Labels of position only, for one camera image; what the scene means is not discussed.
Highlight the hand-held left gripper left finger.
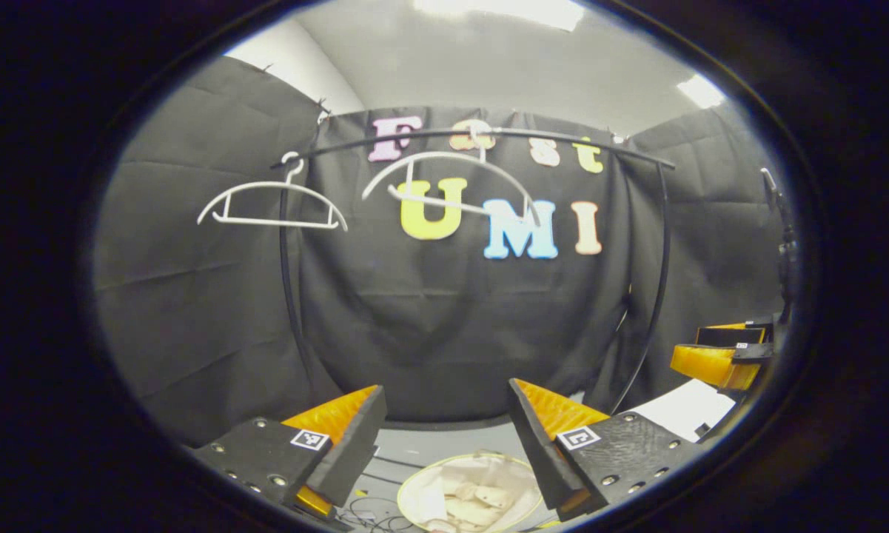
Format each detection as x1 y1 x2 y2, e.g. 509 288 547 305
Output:
192 384 388 520

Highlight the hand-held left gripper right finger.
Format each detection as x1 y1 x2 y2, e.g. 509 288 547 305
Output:
507 378 708 523

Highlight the white laundry hamper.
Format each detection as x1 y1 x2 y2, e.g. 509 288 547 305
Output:
397 453 546 533

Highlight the cream shirt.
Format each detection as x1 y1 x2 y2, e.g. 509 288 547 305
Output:
423 474 523 532

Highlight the black clothes rack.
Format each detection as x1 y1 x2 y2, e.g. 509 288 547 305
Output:
270 127 676 415

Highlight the white plastic hanger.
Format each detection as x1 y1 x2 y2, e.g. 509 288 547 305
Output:
196 152 349 232
360 122 543 227

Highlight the white flat board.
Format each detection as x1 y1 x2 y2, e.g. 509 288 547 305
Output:
625 379 737 443

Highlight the black backdrop cloth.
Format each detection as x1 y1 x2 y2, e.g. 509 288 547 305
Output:
93 56 793 445

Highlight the small ceiling light panel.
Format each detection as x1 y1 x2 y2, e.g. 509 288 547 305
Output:
677 74 726 110

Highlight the large ceiling light panel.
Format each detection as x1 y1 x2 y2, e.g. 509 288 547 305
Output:
415 0 586 32

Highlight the black floor cable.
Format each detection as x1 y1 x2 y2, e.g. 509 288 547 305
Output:
337 453 417 533

